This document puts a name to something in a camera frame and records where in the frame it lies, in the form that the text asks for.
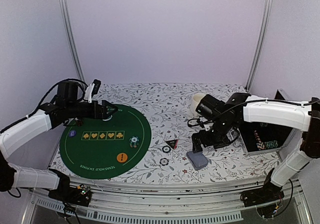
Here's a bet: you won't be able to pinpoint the clear dealer button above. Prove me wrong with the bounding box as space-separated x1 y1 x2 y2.
103 115 112 122

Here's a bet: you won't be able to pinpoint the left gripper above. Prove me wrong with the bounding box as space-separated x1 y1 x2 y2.
66 99 119 120

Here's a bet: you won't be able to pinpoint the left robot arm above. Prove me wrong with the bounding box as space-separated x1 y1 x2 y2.
0 78 118 207

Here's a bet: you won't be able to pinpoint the poker chips in case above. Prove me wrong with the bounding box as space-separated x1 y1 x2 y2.
253 123 280 151

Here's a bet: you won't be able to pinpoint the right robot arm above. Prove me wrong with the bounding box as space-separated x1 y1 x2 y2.
190 92 320 207

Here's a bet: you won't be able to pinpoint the left aluminium frame post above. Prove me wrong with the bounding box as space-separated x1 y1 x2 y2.
59 0 85 82

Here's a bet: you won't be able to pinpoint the aluminium frame post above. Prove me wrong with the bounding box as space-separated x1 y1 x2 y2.
59 0 85 82
245 0 273 92

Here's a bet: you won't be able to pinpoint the front aluminium rail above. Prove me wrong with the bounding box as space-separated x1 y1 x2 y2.
21 177 314 224

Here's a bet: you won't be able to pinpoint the black red triangular chip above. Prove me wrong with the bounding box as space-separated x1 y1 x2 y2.
165 139 179 150

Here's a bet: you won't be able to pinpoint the red black chip stack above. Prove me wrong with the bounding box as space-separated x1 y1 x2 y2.
75 119 83 127

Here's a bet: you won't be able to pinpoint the white ceramic mug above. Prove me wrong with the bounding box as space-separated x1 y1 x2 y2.
189 92 206 117

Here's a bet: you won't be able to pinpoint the orange big blind button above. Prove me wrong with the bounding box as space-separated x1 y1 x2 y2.
116 152 128 163

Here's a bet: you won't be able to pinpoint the floral tablecloth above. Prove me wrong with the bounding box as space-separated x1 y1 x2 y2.
96 83 280 185

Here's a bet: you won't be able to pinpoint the green white chip stack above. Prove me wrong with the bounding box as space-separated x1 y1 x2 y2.
129 136 139 148

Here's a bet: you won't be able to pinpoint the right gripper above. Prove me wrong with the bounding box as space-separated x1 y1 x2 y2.
192 116 235 153

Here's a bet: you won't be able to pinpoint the right aluminium frame post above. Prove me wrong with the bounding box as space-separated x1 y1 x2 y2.
245 0 273 92

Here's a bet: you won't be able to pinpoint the purple small blind button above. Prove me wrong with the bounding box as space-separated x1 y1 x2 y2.
68 130 77 138

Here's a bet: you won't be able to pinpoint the blue playing card deck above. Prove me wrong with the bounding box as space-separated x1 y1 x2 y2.
186 151 209 171

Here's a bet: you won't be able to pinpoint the black white poker chip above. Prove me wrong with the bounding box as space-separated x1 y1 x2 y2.
162 146 171 153

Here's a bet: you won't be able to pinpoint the green poker mat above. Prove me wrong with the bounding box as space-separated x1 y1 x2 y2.
59 104 152 180

